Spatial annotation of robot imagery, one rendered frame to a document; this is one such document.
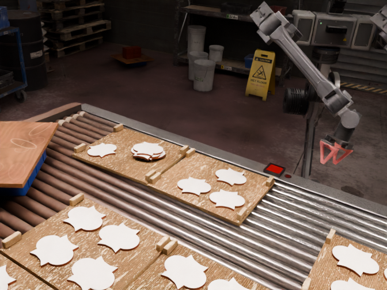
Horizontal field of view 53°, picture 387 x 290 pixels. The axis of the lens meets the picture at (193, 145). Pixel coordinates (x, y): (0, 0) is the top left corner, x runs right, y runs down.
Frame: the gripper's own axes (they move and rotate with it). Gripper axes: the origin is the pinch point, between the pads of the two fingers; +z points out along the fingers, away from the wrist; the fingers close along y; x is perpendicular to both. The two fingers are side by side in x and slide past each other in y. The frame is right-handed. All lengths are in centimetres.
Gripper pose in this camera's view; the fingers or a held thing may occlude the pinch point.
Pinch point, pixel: (329, 161)
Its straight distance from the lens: 149.4
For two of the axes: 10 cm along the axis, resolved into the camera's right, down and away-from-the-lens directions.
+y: 7.0, 0.5, 7.1
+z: -3.4, 9.0, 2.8
